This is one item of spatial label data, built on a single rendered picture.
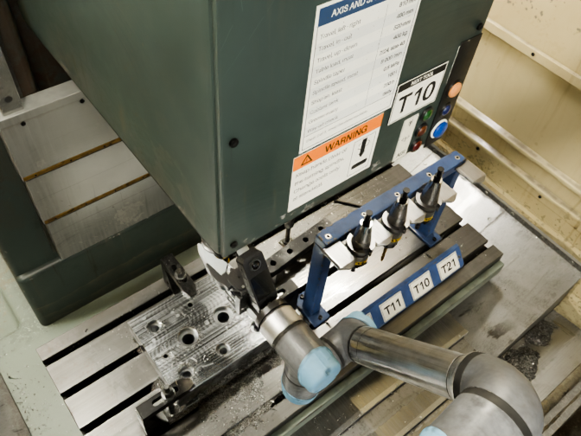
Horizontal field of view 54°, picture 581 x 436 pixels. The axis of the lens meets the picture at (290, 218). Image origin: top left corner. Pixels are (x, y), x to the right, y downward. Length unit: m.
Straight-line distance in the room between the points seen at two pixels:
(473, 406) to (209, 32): 0.58
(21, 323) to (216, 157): 1.39
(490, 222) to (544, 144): 0.32
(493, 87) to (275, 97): 1.26
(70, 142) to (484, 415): 1.01
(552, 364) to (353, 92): 1.40
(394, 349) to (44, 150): 0.85
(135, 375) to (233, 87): 1.01
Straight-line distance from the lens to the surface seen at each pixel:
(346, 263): 1.23
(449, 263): 1.65
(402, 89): 0.79
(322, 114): 0.69
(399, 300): 1.54
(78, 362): 1.50
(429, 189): 1.34
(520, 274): 1.90
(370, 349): 1.08
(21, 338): 1.90
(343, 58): 0.65
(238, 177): 0.66
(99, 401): 1.45
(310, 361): 1.01
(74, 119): 1.35
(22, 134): 1.32
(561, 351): 1.99
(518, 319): 1.86
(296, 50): 0.59
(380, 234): 1.29
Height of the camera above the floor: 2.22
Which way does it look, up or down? 52 degrees down
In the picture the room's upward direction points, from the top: 7 degrees clockwise
